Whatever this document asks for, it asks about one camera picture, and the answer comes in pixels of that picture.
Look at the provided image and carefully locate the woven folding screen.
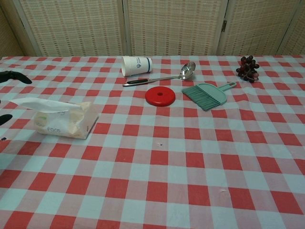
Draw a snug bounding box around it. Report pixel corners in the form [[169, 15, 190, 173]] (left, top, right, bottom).
[[0, 0, 305, 58]]

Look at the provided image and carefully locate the white tissue pack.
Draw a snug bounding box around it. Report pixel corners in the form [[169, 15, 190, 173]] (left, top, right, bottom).
[[33, 101, 100, 140]]

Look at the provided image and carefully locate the white paper napkin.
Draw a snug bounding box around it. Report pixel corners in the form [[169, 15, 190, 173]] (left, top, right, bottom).
[[8, 97, 83, 113]]

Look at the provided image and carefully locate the white paper cup stack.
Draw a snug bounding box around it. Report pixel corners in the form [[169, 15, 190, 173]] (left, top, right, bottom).
[[121, 56, 153, 77]]

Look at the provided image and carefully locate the steel ladle black handle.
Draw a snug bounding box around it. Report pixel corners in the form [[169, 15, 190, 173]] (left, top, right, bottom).
[[122, 61, 197, 87]]

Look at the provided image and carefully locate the red white checkered tablecloth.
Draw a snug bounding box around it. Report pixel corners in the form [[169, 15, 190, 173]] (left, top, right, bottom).
[[0, 55, 305, 229]]

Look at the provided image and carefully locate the teal small dustpan brush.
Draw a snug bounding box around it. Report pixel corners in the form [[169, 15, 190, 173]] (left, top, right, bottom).
[[182, 82, 237, 112]]

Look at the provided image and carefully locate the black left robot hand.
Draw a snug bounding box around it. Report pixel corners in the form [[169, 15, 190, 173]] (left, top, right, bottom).
[[0, 70, 33, 141]]

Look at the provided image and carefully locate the dark purple grape bunch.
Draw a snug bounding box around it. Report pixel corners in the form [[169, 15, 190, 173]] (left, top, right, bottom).
[[235, 55, 260, 83]]

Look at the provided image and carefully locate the red round disc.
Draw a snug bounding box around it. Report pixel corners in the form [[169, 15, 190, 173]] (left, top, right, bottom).
[[145, 86, 176, 106]]

